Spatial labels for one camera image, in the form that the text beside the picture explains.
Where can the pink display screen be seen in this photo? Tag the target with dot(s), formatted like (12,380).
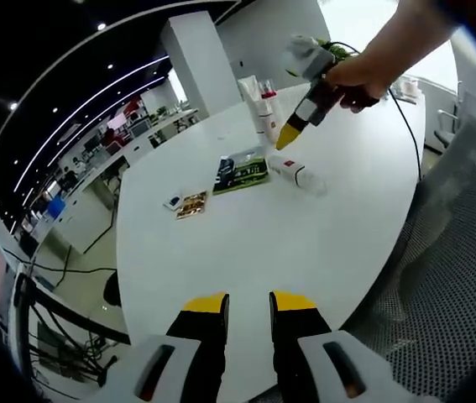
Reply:
(116,123)

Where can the blue storage box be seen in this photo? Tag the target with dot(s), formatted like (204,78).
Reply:
(55,207)

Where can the long white office desk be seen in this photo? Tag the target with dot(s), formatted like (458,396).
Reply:
(95,180)

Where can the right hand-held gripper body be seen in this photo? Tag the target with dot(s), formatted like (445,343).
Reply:
(309,59)

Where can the person's right hand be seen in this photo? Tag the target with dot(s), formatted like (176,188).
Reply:
(359,84)

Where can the black stool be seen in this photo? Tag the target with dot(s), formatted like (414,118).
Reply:
(113,289)

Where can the potted green plant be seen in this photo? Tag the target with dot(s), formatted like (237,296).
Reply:
(342,51)

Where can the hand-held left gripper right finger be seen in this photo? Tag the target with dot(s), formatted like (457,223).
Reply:
(292,344)

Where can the grey mesh office chair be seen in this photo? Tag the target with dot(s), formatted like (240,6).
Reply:
(451,273)

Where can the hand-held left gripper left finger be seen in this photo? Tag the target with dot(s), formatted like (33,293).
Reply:
(195,348)

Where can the small white skincare sachet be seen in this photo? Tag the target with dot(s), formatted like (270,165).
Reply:
(172,201)

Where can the green black skincare packet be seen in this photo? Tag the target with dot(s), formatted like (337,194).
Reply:
(242,174)

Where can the white skincare tube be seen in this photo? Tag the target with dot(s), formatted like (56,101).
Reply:
(249,105)

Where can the gold skincare sachet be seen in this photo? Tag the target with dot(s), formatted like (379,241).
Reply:
(192,205)

